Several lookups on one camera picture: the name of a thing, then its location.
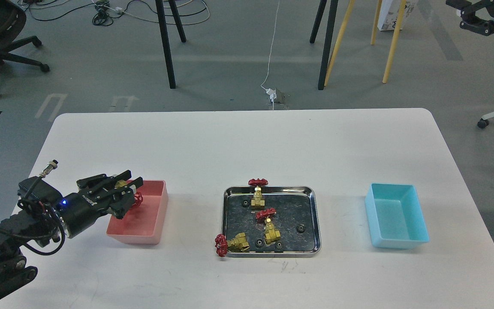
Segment wooden leg front left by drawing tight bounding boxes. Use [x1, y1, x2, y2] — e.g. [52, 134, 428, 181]
[324, 0, 355, 87]

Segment small black gear front-right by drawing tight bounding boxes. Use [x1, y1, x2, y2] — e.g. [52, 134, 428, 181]
[274, 241, 284, 252]

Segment brass valve red handle top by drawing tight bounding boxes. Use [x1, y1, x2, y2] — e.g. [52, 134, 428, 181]
[248, 178, 268, 210]

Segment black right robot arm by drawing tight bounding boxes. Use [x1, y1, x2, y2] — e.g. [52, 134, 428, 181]
[446, 0, 494, 36]

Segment black table leg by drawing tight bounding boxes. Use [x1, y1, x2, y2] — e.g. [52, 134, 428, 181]
[155, 0, 176, 89]
[309, 0, 327, 44]
[318, 0, 338, 90]
[168, 0, 187, 42]

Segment wooden leg rear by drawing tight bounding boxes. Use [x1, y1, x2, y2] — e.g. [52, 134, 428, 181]
[370, 0, 382, 45]

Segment white cardboard box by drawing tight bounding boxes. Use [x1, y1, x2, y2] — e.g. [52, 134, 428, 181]
[377, 0, 418, 31]

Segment pink plastic box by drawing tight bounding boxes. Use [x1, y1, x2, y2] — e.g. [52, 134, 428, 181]
[106, 180, 168, 245]

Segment small black gear front-middle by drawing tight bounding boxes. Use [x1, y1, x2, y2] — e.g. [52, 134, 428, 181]
[255, 239, 265, 249]

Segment wooden leg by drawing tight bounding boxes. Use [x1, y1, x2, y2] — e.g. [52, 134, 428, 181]
[324, 0, 355, 87]
[370, 0, 382, 45]
[382, 0, 406, 84]

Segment black table leg left rear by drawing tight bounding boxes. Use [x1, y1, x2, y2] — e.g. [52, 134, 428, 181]
[168, 0, 187, 42]

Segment metal tray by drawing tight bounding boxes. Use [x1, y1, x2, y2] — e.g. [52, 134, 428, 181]
[221, 186, 321, 258]

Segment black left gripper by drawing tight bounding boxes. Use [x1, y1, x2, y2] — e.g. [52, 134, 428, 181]
[56, 170, 143, 238]

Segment black floor cables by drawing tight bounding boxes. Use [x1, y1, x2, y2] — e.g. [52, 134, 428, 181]
[18, 0, 210, 27]

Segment white cable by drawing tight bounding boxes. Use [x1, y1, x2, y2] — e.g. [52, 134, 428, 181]
[260, 0, 280, 97]

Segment black table leg right rear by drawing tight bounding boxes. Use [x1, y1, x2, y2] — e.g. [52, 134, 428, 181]
[309, 0, 327, 44]

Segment blue plastic box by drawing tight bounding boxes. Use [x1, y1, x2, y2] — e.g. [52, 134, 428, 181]
[365, 183, 430, 249]

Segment wooden leg front right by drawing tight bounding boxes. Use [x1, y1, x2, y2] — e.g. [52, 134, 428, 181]
[382, 0, 406, 84]

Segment brass valve red handle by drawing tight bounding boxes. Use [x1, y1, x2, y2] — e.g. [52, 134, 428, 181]
[115, 180, 144, 210]
[255, 208, 281, 244]
[214, 232, 250, 258]
[248, 178, 268, 210]

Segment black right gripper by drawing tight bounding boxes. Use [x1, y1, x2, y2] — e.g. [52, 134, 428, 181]
[446, 0, 494, 36]

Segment floor power socket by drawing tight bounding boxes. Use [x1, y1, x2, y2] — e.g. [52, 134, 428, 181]
[266, 88, 289, 111]

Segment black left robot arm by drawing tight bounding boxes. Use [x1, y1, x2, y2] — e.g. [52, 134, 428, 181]
[0, 160, 143, 299]

